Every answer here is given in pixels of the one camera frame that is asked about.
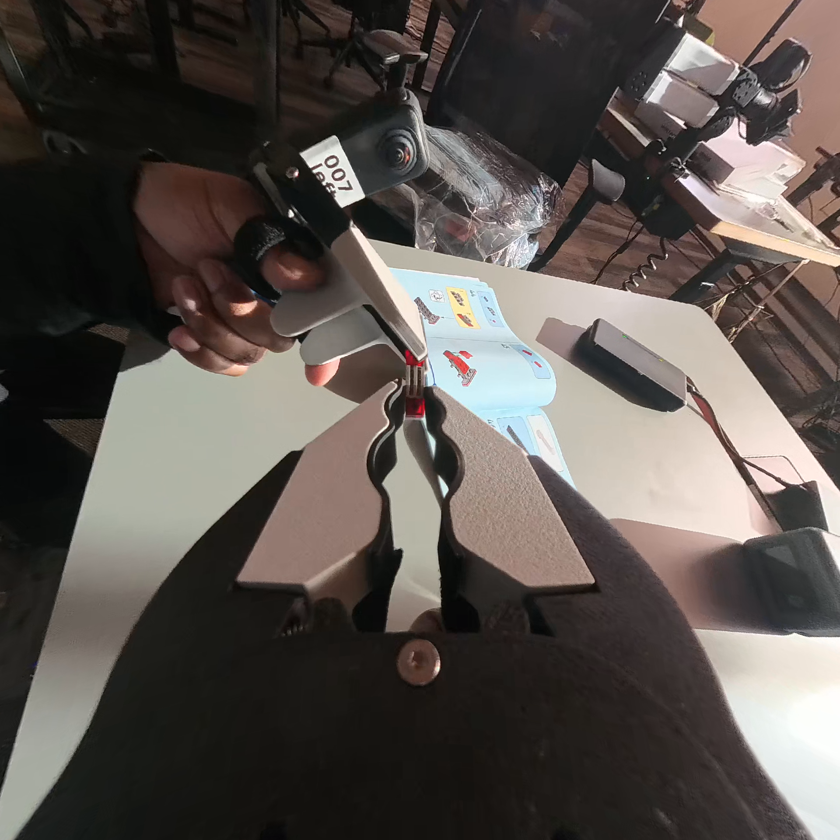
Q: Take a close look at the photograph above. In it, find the black office chair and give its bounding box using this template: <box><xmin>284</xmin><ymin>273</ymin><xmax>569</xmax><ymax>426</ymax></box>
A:
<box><xmin>323</xmin><ymin>25</ymin><xmax>429</xmax><ymax>94</ymax></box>
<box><xmin>525</xmin><ymin>156</ymin><xmax>629</xmax><ymax>274</ymax></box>

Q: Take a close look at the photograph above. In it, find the light wooden table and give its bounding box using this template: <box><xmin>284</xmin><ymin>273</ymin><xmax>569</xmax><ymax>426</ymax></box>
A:
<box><xmin>599</xmin><ymin>98</ymin><xmax>840</xmax><ymax>304</ymax></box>

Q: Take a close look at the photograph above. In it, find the white cardboard box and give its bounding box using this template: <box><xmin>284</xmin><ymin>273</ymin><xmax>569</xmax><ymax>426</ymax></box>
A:
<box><xmin>691</xmin><ymin>120</ymin><xmax>809</xmax><ymax>199</ymax></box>
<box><xmin>632</xmin><ymin>71</ymin><xmax>721</xmax><ymax>137</ymax></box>
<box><xmin>661</xmin><ymin>31</ymin><xmax>744</xmax><ymax>97</ymax></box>

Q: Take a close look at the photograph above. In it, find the red cable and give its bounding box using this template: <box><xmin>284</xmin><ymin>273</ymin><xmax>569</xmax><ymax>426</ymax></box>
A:
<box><xmin>688</xmin><ymin>392</ymin><xmax>783</xmax><ymax>527</ymax></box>

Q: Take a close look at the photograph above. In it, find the grey desk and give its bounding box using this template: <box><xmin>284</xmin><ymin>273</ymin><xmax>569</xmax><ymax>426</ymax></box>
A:
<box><xmin>0</xmin><ymin>239</ymin><xmax>840</xmax><ymax>840</ymax></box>

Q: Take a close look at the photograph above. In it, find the black power adapter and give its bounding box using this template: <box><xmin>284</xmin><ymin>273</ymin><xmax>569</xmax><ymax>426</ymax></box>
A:
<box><xmin>766</xmin><ymin>480</ymin><xmax>830</xmax><ymax>534</ymax></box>

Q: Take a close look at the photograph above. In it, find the coiled black cable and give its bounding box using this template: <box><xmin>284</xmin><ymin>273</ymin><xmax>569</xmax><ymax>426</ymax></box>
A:
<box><xmin>619</xmin><ymin>235</ymin><xmax>672</xmax><ymax>294</ymax></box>

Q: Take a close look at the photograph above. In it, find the dark grey box device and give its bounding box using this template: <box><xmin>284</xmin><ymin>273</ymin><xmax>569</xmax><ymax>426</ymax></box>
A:
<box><xmin>743</xmin><ymin>527</ymin><xmax>840</xmax><ymax>637</ymax></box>

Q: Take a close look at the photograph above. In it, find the person's left hand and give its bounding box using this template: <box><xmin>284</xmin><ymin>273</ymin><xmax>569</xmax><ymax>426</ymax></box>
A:
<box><xmin>134</xmin><ymin>161</ymin><xmax>343</xmax><ymax>388</ymax></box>

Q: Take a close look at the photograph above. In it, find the robot arm with grey gripper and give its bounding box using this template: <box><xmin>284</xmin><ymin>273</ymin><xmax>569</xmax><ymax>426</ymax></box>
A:
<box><xmin>721</xmin><ymin>37</ymin><xmax>816</xmax><ymax>147</ymax></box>

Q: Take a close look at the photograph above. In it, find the light blue instruction booklet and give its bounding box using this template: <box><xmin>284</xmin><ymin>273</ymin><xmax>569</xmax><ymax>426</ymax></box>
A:
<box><xmin>387</xmin><ymin>267</ymin><xmax>580</xmax><ymax>491</ymax></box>

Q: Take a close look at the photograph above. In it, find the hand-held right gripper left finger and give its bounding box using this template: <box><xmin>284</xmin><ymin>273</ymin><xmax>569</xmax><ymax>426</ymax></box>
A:
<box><xmin>236</xmin><ymin>379</ymin><xmax>403</xmax><ymax>608</ymax></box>

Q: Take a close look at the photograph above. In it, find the person's left forearm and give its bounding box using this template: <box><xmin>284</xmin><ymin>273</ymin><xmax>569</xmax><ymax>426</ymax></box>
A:
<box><xmin>0</xmin><ymin>153</ymin><xmax>173</xmax><ymax>345</ymax></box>

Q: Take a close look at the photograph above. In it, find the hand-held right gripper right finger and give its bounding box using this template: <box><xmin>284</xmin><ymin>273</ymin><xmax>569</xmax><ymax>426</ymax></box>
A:
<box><xmin>424</xmin><ymin>386</ymin><xmax>598</xmax><ymax>609</ymax></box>

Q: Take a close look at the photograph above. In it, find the flat black power bank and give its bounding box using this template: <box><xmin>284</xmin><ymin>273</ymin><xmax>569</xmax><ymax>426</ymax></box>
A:
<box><xmin>570</xmin><ymin>318</ymin><xmax>691</xmax><ymax>414</ymax></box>

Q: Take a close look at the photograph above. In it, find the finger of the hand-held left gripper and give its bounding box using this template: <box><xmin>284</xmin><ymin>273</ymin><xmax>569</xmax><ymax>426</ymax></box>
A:
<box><xmin>330</xmin><ymin>223</ymin><xmax>429</xmax><ymax>362</ymax></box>
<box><xmin>363</xmin><ymin>307</ymin><xmax>412</xmax><ymax>363</ymax></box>

